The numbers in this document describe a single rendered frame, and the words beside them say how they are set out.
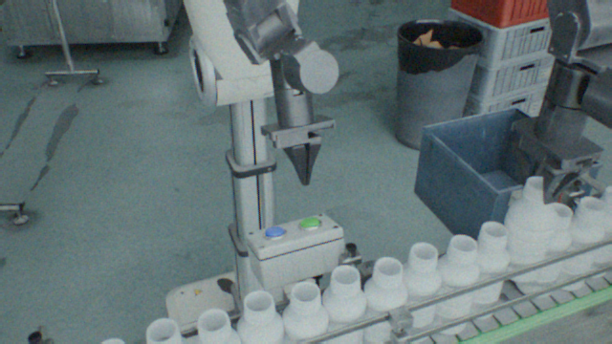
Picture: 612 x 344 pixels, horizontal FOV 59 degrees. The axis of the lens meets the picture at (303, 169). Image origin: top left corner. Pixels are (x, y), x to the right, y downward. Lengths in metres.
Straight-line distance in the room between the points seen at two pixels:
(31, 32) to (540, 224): 4.16
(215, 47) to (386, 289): 0.61
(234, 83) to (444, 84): 1.90
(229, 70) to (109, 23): 3.30
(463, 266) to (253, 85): 0.60
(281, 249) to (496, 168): 1.04
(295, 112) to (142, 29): 3.61
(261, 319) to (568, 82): 0.47
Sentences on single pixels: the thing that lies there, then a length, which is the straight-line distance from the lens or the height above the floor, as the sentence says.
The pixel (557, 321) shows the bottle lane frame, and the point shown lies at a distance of 1.00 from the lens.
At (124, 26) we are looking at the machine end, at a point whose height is 0.25.
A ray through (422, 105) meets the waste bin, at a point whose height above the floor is 0.30.
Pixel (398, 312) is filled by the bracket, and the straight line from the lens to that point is 0.75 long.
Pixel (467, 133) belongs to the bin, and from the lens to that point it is 1.58.
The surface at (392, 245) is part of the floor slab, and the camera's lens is 2.50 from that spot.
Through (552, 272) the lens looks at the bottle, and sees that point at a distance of 0.95.
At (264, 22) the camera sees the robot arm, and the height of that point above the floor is 1.42.
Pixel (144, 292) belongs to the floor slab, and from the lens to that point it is 2.36.
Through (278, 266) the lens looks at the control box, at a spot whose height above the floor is 1.09.
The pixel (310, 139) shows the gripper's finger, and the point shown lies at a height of 1.26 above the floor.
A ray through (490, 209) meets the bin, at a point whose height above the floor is 0.89.
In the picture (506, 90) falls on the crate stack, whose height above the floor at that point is 0.27.
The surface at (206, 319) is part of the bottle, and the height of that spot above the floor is 1.15.
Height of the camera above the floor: 1.68
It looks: 35 degrees down
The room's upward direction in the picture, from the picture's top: straight up
